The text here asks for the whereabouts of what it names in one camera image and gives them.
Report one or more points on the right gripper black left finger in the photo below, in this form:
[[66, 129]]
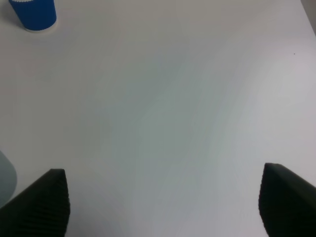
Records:
[[41, 210]]

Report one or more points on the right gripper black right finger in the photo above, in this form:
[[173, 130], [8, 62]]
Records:
[[287, 203]]

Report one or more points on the teal green cup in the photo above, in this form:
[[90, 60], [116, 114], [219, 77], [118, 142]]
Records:
[[8, 179]]

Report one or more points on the blue white paper cup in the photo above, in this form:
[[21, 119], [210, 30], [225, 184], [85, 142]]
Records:
[[35, 15]]

